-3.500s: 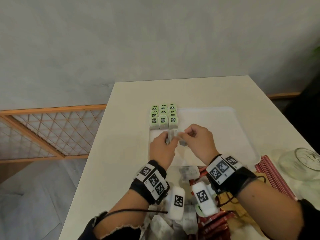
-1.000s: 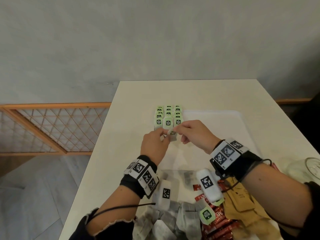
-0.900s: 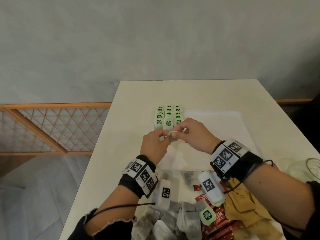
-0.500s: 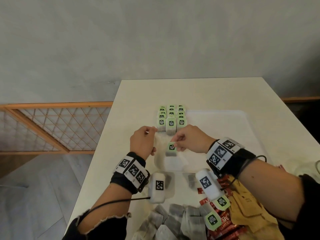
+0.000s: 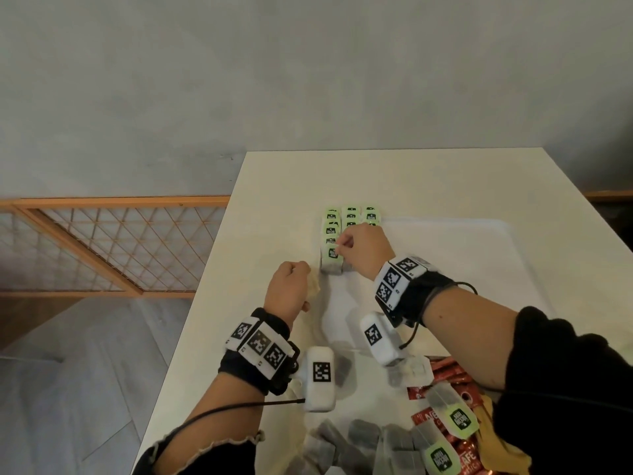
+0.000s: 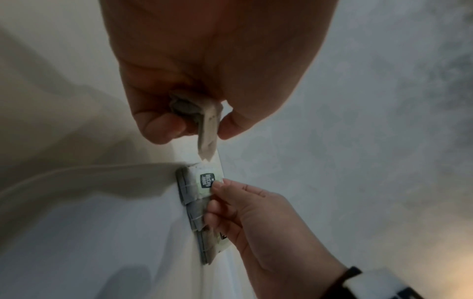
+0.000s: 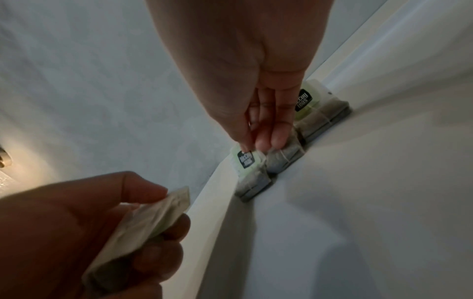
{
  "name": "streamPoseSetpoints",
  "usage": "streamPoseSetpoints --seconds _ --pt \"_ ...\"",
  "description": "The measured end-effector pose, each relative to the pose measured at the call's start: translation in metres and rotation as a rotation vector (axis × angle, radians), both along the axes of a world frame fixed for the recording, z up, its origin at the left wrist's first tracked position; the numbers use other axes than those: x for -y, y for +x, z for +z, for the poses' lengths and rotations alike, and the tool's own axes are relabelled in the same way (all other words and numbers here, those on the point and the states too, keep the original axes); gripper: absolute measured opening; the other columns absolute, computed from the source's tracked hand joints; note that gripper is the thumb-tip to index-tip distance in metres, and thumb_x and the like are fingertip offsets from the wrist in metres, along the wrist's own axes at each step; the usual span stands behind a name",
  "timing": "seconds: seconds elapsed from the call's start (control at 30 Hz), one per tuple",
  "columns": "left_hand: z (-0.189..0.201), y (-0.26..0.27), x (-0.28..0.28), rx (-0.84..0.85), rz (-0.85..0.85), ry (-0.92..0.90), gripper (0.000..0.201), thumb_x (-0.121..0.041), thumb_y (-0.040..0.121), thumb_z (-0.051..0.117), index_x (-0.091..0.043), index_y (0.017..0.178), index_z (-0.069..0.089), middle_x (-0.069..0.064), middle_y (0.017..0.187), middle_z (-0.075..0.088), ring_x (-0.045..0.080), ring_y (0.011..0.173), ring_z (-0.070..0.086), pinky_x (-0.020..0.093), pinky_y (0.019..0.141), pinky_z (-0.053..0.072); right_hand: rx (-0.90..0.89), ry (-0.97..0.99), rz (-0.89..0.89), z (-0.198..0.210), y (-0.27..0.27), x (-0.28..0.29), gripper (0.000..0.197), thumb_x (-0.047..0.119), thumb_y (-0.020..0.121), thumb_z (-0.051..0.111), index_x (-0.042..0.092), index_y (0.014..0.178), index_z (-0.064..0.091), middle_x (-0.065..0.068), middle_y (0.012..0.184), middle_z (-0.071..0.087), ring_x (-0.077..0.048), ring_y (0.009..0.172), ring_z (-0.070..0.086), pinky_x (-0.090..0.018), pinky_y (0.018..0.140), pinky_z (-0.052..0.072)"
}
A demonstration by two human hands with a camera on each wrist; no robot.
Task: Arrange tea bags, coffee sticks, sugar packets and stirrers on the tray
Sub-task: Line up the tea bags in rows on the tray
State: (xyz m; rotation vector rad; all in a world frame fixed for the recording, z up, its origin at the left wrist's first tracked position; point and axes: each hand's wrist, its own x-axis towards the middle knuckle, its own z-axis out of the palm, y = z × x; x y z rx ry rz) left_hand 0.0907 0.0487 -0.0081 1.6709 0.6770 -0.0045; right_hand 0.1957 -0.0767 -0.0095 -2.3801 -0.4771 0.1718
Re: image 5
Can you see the person's left hand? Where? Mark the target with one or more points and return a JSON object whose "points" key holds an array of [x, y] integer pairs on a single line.
{"points": [[287, 291]]}

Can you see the person's right hand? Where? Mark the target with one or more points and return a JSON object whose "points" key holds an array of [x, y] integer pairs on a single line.
{"points": [[368, 249]]}

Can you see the white tea bag green tag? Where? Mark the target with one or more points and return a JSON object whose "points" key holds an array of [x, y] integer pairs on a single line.
{"points": [[330, 262], [314, 287]]}

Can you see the rows of laid tea bags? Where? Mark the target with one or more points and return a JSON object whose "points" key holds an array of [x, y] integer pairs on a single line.
{"points": [[348, 215]]}

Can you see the white tray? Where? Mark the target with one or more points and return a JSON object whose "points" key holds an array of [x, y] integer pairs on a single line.
{"points": [[470, 252]]}

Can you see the pile of tea bags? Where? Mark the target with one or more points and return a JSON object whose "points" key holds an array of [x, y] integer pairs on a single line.
{"points": [[410, 373]]}

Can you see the pile of red coffee sachets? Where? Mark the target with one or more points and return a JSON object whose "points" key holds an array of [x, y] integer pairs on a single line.
{"points": [[445, 371]]}

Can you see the pile of brown sugar packets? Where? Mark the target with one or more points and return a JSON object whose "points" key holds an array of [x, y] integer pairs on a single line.
{"points": [[499, 450]]}

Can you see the person's right forearm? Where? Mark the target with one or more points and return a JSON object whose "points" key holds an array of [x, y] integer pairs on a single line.
{"points": [[470, 336]]}

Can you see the person's left forearm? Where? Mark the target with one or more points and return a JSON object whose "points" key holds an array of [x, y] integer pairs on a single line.
{"points": [[217, 425]]}

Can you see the person's black top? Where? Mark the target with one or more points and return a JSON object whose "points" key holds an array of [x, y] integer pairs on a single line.
{"points": [[568, 390]]}

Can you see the black left wristband marker tags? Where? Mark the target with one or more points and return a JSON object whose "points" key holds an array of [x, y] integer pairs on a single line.
{"points": [[257, 348]]}

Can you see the wooden lattice screen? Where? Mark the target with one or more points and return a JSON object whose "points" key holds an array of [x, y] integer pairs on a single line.
{"points": [[99, 202]]}

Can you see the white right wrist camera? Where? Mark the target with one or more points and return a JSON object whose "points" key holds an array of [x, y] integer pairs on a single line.
{"points": [[381, 341]]}

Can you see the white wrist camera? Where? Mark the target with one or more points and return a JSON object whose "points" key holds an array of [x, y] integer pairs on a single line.
{"points": [[381, 341], [320, 378]]}

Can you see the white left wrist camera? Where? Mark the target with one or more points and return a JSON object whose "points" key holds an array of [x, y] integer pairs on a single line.
{"points": [[320, 378]]}

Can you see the wooden wall rail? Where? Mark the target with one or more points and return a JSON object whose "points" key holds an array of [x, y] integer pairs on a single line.
{"points": [[610, 195]]}

